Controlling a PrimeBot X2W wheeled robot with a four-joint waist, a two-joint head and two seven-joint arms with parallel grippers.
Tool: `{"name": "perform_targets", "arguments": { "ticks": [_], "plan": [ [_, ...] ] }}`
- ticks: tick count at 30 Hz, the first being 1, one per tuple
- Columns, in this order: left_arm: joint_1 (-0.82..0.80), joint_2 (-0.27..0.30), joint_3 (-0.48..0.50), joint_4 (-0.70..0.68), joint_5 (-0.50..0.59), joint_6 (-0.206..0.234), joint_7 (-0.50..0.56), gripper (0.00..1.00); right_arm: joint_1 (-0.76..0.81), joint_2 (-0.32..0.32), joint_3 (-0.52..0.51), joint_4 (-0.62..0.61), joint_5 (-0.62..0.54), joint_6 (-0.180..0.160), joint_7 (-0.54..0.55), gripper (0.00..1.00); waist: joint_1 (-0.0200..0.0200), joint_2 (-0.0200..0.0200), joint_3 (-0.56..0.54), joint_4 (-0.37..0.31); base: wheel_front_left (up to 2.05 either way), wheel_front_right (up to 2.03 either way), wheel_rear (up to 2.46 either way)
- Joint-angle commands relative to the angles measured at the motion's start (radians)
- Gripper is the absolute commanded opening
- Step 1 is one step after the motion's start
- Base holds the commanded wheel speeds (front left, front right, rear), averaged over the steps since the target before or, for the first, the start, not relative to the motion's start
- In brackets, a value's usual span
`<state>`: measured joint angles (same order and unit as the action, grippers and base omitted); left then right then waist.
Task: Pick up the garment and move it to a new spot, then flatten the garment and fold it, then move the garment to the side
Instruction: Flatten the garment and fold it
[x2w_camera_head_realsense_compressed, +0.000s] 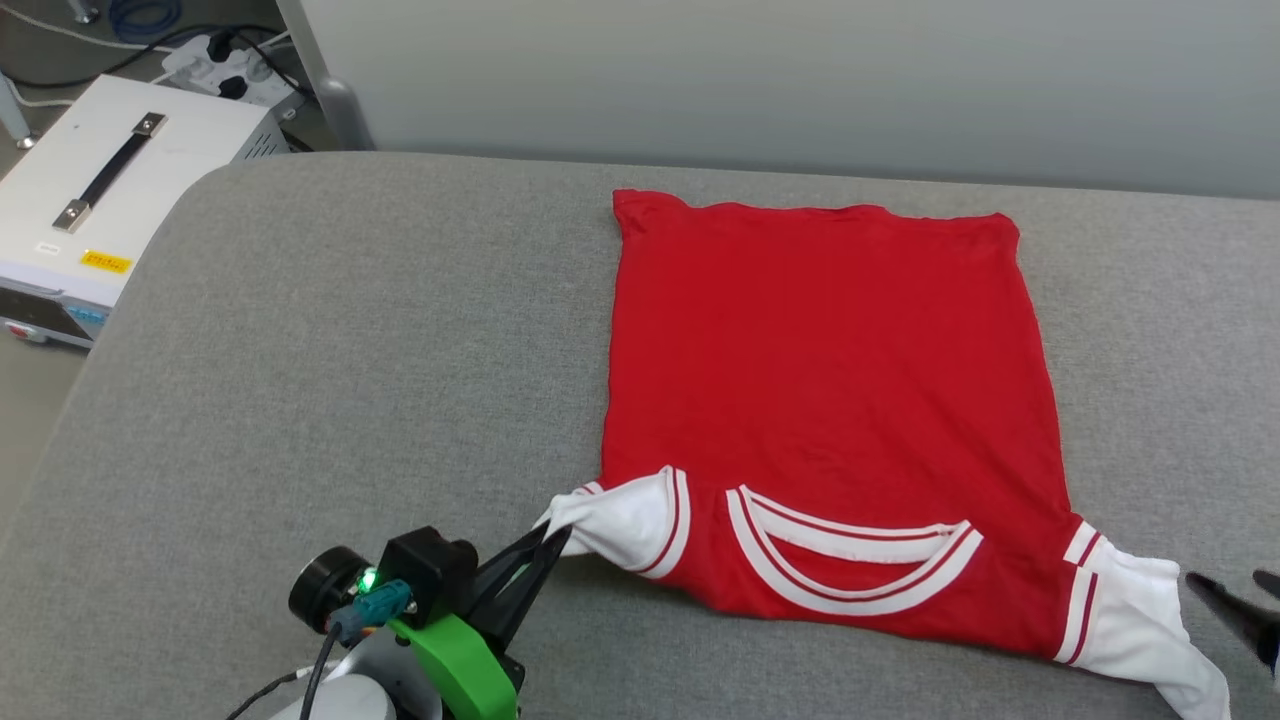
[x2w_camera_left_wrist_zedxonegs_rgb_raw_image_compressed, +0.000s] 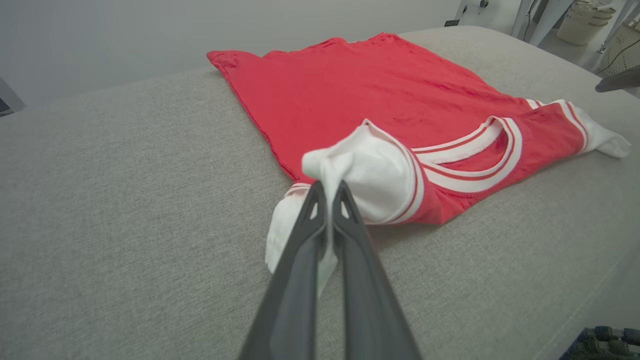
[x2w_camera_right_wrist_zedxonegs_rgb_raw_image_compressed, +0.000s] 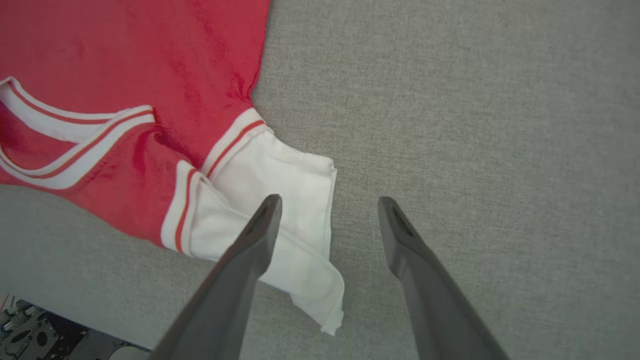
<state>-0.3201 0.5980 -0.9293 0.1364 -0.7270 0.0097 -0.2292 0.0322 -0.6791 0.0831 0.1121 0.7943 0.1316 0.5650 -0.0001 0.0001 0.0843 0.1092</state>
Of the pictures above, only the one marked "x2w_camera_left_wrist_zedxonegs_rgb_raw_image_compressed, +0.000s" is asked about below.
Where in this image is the white perforated laundry basket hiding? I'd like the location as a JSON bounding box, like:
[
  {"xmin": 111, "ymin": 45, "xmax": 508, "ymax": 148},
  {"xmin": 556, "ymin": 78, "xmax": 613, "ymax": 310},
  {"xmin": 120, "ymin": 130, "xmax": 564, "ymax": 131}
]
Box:
[{"xmin": 600, "ymin": 21, "xmax": 640, "ymax": 76}]

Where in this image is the dark grey panel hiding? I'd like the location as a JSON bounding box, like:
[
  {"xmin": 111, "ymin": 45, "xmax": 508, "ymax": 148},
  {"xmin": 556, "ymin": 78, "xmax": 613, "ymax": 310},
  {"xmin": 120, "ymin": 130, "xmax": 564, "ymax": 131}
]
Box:
[{"xmin": 0, "ymin": 77, "xmax": 26, "ymax": 118}]

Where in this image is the grey metal table leg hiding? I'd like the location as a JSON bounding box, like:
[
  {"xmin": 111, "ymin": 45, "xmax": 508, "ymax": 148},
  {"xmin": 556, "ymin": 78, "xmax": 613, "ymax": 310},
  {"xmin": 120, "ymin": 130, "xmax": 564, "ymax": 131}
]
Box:
[{"xmin": 597, "ymin": 0, "xmax": 640, "ymax": 54}]

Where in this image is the grey fabric sofa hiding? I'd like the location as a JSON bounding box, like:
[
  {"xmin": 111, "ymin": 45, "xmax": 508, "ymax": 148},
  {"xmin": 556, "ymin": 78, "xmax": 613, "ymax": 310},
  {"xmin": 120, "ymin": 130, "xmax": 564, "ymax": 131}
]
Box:
[{"xmin": 0, "ymin": 25, "xmax": 640, "ymax": 360}]

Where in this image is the red and white basketball jersey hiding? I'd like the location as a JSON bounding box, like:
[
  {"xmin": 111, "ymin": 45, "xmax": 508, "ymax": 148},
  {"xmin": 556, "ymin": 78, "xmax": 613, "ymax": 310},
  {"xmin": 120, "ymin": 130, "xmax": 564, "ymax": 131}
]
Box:
[{"xmin": 206, "ymin": 32, "xmax": 632, "ymax": 297}]

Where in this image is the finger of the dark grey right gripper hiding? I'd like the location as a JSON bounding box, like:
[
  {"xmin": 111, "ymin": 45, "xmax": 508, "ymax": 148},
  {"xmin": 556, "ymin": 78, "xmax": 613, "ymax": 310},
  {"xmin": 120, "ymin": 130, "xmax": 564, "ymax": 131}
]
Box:
[{"xmin": 595, "ymin": 65, "xmax": 640, "ymax": 94}]

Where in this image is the beige laundry basket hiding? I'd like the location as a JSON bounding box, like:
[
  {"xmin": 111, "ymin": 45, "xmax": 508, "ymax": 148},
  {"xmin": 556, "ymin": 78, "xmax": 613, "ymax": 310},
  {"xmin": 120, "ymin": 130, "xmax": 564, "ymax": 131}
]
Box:
[{"xmin": 556, "ymin": 0, "xmax": 617, "ymax": 47}]

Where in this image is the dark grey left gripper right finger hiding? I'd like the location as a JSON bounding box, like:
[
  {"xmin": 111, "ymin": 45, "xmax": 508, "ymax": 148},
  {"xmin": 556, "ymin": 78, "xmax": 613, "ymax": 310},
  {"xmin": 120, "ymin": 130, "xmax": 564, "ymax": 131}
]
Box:
[{"xmin": 333, "ymin": 180, "xmax": 422, "ymax": 360}]

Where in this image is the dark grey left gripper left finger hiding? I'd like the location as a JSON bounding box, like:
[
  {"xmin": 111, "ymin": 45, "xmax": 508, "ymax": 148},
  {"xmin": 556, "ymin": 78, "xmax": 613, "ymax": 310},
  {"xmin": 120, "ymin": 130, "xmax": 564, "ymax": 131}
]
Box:
[{"xmin": 239, "ymin": 181, "xmax": 329, "ymax": 360}]

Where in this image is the dark blue woven bag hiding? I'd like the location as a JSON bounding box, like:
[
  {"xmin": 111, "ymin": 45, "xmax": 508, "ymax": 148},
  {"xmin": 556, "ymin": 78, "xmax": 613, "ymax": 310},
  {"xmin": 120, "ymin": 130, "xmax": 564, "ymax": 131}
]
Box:
[{"xmin": 559, "ymin": 326, "xmax": 640, "ymax": 360}]

